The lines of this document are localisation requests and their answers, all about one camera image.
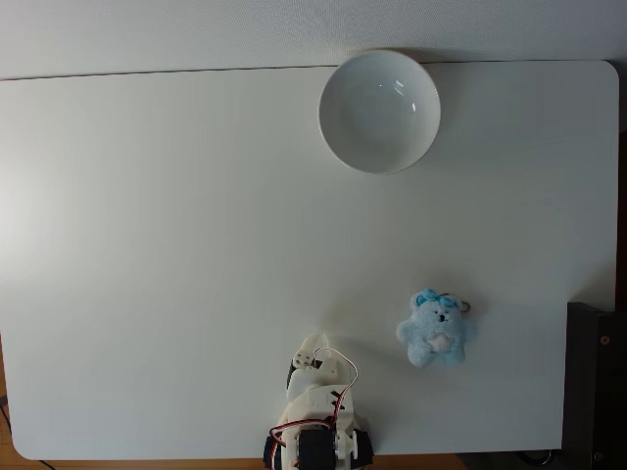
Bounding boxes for black floor cable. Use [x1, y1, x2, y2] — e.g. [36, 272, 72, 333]
[516, 448, 557, 467]

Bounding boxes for skyblue plush bear doll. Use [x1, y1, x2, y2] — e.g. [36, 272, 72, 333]
[395, 287, 479, 369]

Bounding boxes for dark cabinet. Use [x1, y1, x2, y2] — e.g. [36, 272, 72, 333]
[561, 302, 627, 470]

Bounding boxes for red white arm servo cable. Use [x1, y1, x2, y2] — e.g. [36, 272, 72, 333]
[267, 416, 339, 457]

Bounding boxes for red white gripper servo cable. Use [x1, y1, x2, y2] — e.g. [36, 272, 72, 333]
[313, 347, 360, 427]

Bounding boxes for white ceramic bowl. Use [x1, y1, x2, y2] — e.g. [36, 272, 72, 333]
[317, 48, 442, 176]

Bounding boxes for black table clamp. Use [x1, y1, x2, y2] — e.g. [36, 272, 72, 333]
[263, 430, 286, 466]
[360, 429, 376, 466]

